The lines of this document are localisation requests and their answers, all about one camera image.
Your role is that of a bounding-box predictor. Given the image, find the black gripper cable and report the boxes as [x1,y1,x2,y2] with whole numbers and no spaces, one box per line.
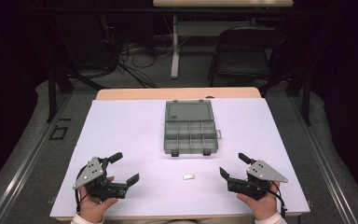
[267,182,289,219]
[74,163,90,213]

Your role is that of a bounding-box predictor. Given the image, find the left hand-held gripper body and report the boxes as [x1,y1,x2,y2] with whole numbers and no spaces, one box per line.
[72,156,129,202]

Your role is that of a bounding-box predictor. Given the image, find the white table board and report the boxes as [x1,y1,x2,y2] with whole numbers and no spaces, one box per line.
[49,97,311,219]

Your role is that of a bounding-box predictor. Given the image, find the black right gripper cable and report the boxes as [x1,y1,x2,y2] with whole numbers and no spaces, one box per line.
[267,182,289,219]

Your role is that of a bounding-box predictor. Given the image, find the bundle of floor cables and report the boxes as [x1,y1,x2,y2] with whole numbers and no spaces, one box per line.
[103,15,176,90]

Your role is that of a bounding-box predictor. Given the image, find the person's left hand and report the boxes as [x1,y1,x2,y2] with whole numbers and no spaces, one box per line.
[77,175,119,223]

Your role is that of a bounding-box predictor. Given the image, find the person's right hand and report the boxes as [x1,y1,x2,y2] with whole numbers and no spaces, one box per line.
[236,181,282,222]

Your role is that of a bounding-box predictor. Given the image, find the wooden desk with white leg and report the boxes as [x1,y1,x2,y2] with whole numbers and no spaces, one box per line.
[152,0,295,80]

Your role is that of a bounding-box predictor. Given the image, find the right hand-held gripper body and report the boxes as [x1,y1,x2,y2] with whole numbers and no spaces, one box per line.
[227,159,289,201]

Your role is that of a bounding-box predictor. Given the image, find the black metal stand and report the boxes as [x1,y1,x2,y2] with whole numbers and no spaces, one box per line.
[45,55,108,124]
[259,66,313,127]

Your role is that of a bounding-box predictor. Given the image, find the grey-green plastic compartment box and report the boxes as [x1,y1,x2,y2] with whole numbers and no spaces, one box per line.
[163,99,223,158]

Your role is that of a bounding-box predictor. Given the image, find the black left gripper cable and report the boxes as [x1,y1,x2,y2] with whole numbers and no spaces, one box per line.
[74,163,90,213]

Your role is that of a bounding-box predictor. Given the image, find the metal floor rail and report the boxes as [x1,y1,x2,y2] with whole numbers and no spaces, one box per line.
[287,92,358,224]
[0,92,73,224]

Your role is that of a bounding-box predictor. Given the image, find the black folding chair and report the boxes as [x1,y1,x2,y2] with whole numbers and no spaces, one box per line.
[207,25,291,90]

